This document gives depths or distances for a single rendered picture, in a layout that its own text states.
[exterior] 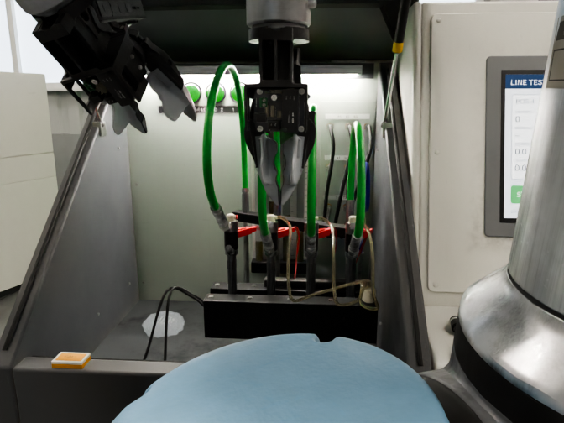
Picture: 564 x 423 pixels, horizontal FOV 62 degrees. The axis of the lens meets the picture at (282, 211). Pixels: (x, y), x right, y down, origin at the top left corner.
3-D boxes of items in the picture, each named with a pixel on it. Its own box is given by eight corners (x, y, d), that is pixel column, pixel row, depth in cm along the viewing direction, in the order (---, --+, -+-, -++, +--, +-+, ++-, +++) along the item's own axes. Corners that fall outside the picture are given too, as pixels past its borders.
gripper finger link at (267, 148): (251, 212, 57) (250, 135, 55) (257, 202, 63) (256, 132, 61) (276, 212, 57) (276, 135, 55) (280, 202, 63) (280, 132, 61)
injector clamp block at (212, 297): (206, 369, 96) (202, 299, 93) (216, 344, 106) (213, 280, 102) (374, 376, 94) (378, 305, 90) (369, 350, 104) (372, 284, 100)
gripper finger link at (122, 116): (117, 157, 64) (91, 106, 57) (127, 125, 68) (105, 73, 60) (139, 157, 64) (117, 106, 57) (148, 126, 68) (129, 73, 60)
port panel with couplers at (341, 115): (318, 228, 118) (321, 101, 111) (318, 225, 122) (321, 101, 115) (371, 229, 117) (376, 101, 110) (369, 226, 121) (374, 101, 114)
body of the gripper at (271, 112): (242, 137, 54) (240, 23, 51) (252, 132, 62) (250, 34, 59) (309, 137, 53) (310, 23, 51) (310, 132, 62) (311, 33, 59)
